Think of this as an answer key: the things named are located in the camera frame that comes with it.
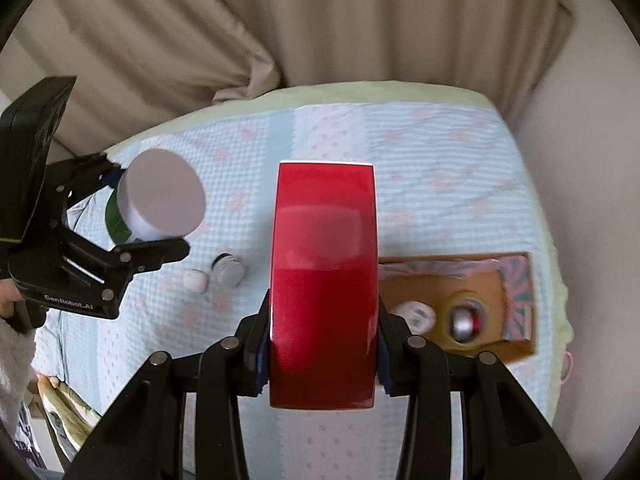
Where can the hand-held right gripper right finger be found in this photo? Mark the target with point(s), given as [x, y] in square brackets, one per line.
[385, 365]

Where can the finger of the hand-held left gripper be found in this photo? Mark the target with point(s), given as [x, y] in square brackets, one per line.
[85, 172]
[150, 255]

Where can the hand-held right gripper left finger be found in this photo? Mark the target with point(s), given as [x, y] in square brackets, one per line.
[261, 365]

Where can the white labelled bottle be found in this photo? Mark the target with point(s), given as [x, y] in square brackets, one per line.
[417, 315]

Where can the white round jar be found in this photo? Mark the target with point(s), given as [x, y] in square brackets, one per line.
[160, 195]

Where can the red and silver can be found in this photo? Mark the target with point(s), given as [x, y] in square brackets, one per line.
[466, 322]

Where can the red rectangular box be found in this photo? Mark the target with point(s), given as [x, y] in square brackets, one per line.
[325, 285]

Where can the pink patterned cardboard box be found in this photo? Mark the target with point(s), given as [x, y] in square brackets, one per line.
[517, 280]

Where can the person's left hand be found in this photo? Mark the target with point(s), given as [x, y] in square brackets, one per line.
[7, 300]

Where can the green jar with white lid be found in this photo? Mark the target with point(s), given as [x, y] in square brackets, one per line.
[114, 217]

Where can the white earbuds case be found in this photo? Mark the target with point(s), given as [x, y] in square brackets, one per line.
[195, 281]

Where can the small black and white jar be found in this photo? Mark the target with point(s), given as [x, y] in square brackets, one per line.
[229, 270]

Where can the beige curtain panel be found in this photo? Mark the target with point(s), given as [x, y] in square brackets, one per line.
[400, 15]
[125, 35]

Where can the patterned pillow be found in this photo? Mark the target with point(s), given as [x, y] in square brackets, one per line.
[67, 410]

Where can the light blue floral blanket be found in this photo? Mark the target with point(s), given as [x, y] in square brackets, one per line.
[425, 185]

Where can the pale green bed sheet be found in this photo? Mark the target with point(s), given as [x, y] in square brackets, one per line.
[380, 91]

